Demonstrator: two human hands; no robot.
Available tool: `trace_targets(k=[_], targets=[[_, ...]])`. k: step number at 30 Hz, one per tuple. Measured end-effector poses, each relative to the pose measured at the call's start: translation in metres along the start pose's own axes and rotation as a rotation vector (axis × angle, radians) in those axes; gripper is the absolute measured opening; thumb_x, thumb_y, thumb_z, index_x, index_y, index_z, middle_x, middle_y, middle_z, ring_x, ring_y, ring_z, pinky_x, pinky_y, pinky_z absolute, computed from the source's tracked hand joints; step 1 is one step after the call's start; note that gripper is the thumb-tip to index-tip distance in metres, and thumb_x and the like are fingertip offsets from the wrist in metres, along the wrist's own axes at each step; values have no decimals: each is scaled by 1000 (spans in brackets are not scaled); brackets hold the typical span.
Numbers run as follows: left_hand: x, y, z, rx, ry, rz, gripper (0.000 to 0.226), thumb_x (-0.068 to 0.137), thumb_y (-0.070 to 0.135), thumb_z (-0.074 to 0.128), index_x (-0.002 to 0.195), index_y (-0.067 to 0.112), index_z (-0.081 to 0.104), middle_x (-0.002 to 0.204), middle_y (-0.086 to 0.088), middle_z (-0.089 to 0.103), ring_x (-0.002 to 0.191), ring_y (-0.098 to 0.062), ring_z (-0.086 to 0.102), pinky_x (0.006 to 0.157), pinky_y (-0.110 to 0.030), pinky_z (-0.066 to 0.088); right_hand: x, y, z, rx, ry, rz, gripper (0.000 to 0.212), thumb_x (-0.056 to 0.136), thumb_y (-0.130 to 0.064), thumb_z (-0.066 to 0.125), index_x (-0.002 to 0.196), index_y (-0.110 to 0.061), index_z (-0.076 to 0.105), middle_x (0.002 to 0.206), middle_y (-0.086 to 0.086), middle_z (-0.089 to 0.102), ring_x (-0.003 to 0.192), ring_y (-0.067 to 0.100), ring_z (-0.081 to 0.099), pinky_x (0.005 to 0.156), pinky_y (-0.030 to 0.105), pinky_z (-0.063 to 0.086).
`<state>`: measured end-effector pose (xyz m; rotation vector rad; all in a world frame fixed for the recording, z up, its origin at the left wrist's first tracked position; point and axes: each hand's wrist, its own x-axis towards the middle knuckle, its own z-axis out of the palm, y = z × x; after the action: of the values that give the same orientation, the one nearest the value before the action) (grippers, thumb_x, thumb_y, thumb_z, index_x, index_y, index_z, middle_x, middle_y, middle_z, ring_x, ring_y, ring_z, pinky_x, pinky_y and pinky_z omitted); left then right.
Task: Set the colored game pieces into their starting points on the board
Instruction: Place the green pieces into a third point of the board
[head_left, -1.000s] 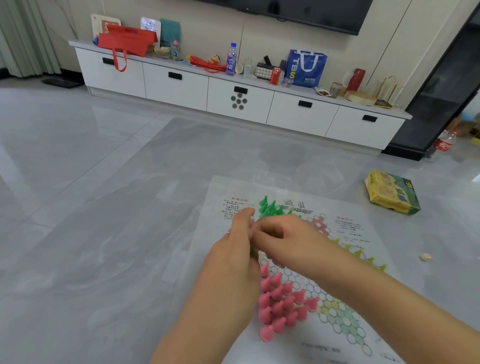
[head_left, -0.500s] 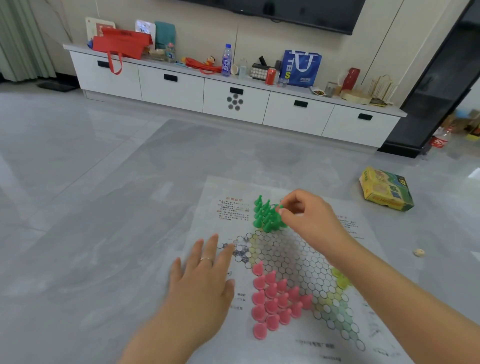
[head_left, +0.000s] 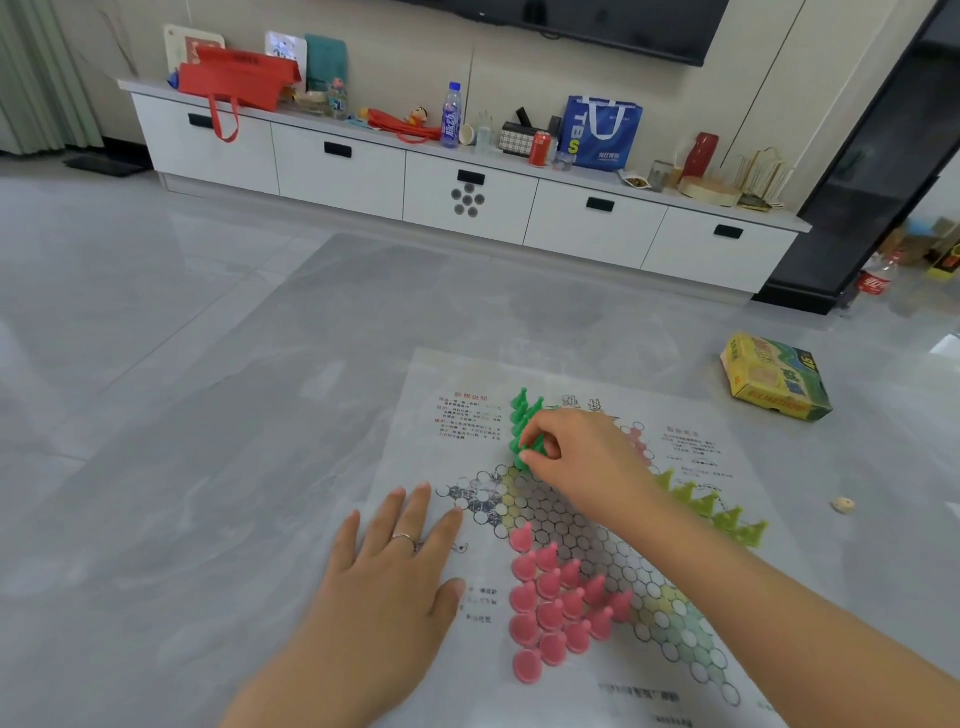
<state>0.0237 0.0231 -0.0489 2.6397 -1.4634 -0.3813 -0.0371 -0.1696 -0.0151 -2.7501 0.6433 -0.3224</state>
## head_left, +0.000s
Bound person's left hand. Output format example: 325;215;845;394
281;482;468;710

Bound person's right hand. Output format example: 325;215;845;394
517;408;665;535

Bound group of green game pieces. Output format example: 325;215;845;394
508;386;549;474

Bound yellow-green cone game pieces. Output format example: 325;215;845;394
650;470;770;549

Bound checkers board sheet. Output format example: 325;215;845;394
371;347;853;728

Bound group of pink game pieces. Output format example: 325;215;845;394
508;522;635;685

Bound person's right forearm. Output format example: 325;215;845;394
618;494;960;728

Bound yellow green cardboard box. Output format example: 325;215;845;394
720;332;834;423

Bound round wooden box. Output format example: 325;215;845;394
677;177;742;208

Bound blue tote bag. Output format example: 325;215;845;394
558;95;644;172

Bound red vase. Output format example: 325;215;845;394
680;132;720;180

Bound black white checkered box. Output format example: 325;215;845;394
498;122;538;157

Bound red-label cola bottle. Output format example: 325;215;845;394
854;253;901;296

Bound black glass cabinet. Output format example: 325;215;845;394
753;0;960;316

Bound blue-label water bottle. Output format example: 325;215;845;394
440;81;464;149

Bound white TV cabinet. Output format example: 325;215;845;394
118;78;813;295

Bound red folded umbrella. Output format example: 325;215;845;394
358;107;444;144

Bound yellow black carton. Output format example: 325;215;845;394
926;239;960;283

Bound black television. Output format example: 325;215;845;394
389;0;730;67

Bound teal cloth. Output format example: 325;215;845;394
304;33;350;95

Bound black floor mat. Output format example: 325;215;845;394
63;155;148;178

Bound white printed card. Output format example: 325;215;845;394
264;30;309;65

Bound red fabric bag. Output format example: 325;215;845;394
177;46;303;144

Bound grey-green curtain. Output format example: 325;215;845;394
0;0;105;157

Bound gold wire rack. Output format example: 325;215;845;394
734;147;793;213

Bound beige picture frame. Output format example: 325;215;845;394
163;23;226;73

